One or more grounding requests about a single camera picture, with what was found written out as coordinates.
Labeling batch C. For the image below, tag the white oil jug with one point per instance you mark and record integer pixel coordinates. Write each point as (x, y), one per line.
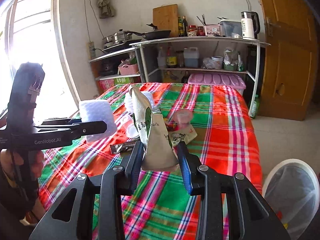
(191, 57)

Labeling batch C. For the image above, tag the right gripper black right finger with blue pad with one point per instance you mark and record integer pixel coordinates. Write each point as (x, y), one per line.
(249, 215)

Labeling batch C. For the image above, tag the pink utensil holder box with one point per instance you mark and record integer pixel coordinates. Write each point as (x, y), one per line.
(212, 30)

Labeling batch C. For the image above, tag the white lidded tub on shelf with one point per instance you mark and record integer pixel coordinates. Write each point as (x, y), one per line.
(217, 62)

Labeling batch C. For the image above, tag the red lid jar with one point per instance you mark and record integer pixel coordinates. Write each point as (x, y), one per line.
(192, 30)

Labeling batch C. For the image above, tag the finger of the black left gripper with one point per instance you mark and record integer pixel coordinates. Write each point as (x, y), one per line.
(88, 128)
(61, 121)

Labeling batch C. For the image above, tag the steel pot with lid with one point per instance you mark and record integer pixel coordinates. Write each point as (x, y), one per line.
(117, 38)

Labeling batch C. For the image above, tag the dark brown candy bar wrapper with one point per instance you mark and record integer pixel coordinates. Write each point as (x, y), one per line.
(122, 147)

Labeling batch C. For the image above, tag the translucent trash bin liner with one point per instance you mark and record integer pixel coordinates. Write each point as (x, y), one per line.
(293, 199)

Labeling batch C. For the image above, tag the beige green snack bag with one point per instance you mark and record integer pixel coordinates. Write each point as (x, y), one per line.
(158, 150)

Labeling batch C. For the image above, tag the pink plastic basket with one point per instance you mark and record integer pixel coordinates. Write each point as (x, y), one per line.
(127, 68)

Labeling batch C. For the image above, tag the wooden door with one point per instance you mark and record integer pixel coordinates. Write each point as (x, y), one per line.
(291, 59)

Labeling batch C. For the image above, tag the dark soy sauce bottle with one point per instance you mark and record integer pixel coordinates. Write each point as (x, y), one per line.
(185, 26)

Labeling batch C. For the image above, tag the black frying pan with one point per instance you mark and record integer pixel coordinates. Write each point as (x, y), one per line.
(151, 35)

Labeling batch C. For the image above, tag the white power strip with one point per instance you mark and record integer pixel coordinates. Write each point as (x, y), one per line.
(91, 50)

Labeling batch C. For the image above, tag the yellow label sauce bottle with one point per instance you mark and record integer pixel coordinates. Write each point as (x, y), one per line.
(171, 56)

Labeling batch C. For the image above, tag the white round trash bin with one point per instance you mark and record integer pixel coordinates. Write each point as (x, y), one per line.
(292, 197)

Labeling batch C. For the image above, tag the white green snack packet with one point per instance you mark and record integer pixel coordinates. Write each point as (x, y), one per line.
(186, 134)

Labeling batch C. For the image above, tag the white electric kettle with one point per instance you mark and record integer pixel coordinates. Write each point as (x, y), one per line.
(250, 24)

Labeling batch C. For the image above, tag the green plastic bottle on floor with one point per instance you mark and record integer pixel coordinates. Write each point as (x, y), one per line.
(255, 107)

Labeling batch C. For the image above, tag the white foam fruit net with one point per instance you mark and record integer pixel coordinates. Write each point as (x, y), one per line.
(98, 110)

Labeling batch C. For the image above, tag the wooden cutting board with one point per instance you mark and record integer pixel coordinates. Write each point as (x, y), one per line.
(166, 18)

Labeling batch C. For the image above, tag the grey clear container on shelf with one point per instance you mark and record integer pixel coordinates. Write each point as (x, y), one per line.
(229, 28)

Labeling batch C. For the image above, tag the clear plastic cup pink lid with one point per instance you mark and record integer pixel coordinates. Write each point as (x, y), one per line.
(183, 117)

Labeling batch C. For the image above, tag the white metal kitchen shelf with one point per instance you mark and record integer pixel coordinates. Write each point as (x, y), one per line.
(145, 52)

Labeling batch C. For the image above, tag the storage box with pink lid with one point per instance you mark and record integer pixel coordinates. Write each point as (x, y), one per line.
(217, 79)

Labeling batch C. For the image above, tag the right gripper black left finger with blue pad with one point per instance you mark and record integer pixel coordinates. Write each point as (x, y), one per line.
(71, 216)

